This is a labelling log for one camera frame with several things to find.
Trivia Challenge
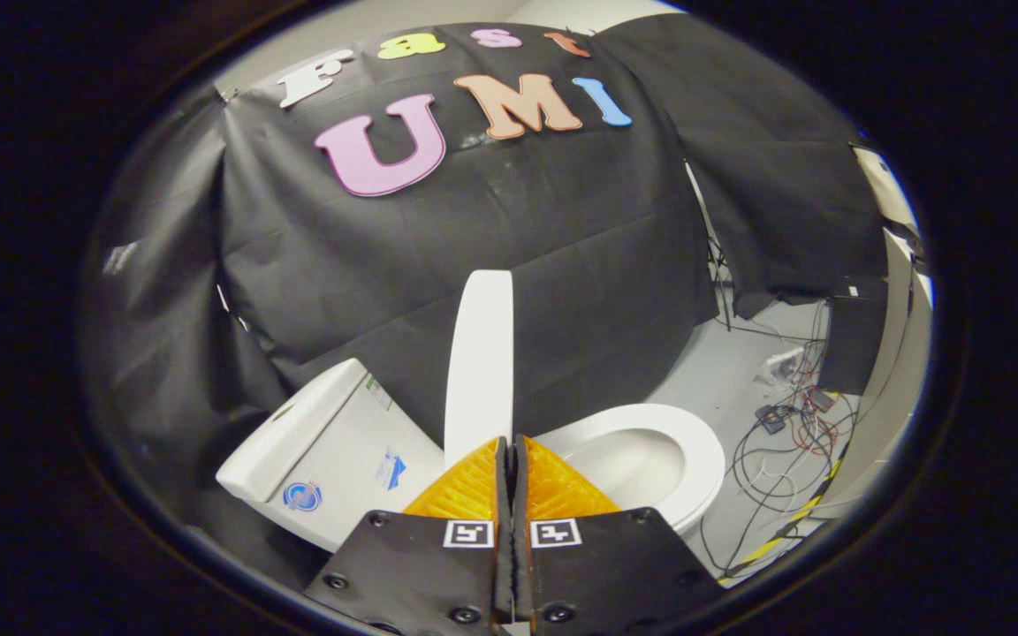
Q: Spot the black box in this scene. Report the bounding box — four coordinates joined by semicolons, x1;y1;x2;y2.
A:
823;278;890;396

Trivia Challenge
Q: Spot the black backdrop cloth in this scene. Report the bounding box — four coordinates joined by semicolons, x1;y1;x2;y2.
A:
80;13;885;566

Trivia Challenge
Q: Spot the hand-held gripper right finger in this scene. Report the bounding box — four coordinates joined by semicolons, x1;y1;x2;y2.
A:
513;433;726;633

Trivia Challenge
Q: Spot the white toilet lid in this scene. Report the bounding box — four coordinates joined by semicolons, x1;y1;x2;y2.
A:
444;269;515;469

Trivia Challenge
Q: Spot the white toilet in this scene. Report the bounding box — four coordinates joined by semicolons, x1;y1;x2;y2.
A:
216;358;726;553

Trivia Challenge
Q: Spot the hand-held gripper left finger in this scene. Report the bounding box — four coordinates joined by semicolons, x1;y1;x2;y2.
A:
304;435;514;636

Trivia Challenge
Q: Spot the tangle of cables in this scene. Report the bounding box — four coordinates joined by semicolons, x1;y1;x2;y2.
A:
702;336;863;575

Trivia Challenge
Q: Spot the white toilet seat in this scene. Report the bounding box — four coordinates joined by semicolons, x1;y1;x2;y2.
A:
534;404;726;535

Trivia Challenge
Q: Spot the yellow floor tape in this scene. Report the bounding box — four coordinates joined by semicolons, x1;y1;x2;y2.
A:
721;459;841;579

